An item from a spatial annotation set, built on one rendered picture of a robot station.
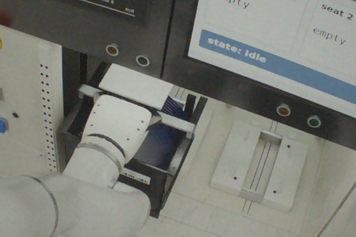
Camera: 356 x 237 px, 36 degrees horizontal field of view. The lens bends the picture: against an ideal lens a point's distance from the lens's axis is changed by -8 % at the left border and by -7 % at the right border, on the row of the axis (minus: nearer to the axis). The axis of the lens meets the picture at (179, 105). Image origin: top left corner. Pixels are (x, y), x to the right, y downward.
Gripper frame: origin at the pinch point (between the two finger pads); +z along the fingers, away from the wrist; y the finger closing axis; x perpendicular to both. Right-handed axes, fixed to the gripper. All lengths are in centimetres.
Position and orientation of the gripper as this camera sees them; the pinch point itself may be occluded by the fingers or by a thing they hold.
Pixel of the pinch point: (137, 88)
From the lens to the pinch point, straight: 106.7
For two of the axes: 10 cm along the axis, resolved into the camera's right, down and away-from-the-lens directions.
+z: 3.3, -7.0, 6.3
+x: 1.3, -6.3, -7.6
